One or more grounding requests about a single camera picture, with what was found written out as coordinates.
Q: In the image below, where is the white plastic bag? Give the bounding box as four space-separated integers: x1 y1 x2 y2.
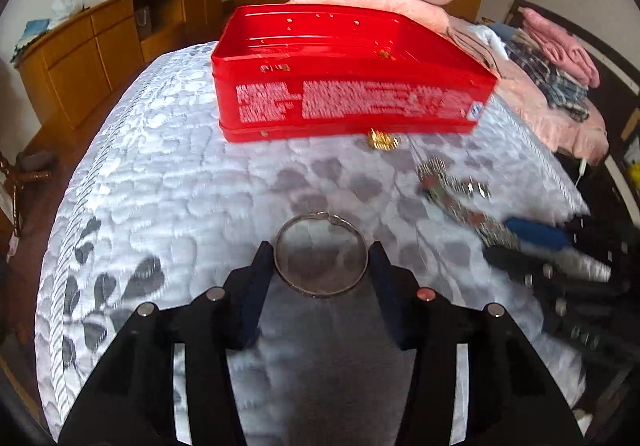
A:
51 0 86 20

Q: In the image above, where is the pink bed sheet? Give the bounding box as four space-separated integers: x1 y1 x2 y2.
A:
450 16 610 167

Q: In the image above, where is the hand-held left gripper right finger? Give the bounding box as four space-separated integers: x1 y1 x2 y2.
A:
369 241 585 446

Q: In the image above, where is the white cloth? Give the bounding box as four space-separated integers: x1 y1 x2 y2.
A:
470 25 511 62

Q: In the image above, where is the wooden sideboard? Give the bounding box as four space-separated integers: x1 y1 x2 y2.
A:
14 0 223 129

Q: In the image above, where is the pink folded blanket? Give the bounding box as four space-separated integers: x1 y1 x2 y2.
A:
522 8 601 87

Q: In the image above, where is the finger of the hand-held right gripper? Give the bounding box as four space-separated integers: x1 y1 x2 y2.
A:
482 246 566 299
504 217 613 282

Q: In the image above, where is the wooden coat rack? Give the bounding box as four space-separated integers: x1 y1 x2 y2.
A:
0 151 52 237

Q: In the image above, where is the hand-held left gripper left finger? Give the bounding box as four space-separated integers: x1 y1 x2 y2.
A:
57 241 276 446

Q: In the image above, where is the red tin box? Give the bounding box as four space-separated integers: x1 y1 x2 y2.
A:
210 4 501 144

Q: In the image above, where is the silver bangle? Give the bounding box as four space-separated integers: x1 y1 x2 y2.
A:
274 212 370 298

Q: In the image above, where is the stack of plaid clothes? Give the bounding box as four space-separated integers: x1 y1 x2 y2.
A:
505 36 591 122

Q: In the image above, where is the grey floral bedspread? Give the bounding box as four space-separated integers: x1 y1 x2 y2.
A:
34 40 591 446

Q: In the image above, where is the small gold ornament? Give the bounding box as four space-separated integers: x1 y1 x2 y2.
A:
366 129 402 150

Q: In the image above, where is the grey paper bag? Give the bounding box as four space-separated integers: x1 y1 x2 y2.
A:
135 6 152 40

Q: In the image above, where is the blue paper stack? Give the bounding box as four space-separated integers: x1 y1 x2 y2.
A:
10 19 53 62

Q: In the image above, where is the dark wooden headboard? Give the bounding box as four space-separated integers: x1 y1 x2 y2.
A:
505 0 640 177

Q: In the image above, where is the silver chain necklace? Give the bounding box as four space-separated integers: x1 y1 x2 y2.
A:
415 156 518 247

